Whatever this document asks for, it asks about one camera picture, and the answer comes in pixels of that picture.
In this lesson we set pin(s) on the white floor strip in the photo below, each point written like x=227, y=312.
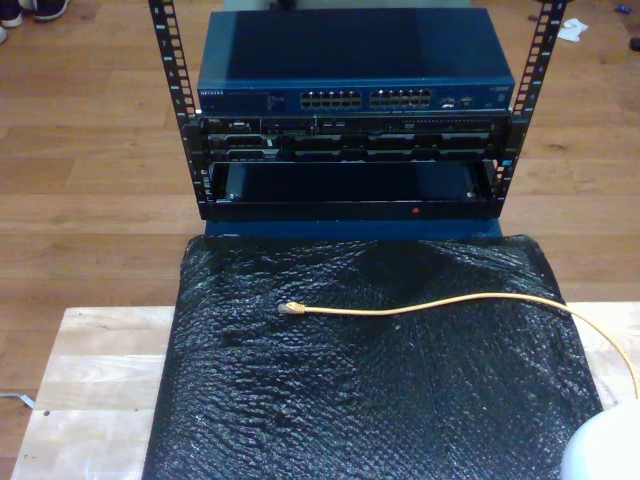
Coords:
x=15, y=397

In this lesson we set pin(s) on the person's white-soled shoe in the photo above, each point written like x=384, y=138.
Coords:
x=2, y=34
x=11, y=20

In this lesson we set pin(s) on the crumpled white paper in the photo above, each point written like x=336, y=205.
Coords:
x=572, y=30

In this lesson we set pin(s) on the black rack server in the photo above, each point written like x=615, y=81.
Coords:
x=350, y=140

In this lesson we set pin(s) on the black rack shelf tray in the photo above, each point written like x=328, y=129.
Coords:
x=350, y=210

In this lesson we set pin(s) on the blue base board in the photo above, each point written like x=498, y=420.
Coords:
x=350, y=228

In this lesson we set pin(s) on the black perforated rack post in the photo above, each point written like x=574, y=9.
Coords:
x=551, y=30
x=166, y=60

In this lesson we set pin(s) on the black bubble wrap mat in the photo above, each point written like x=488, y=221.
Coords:
x=350, y=400

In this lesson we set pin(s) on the small blue object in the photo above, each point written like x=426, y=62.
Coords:
x=623, y=8

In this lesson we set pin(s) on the person's dark shoe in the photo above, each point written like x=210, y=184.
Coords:
x=50, y=9

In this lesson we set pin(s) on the blue network switch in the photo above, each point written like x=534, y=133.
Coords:
x=350, y=50

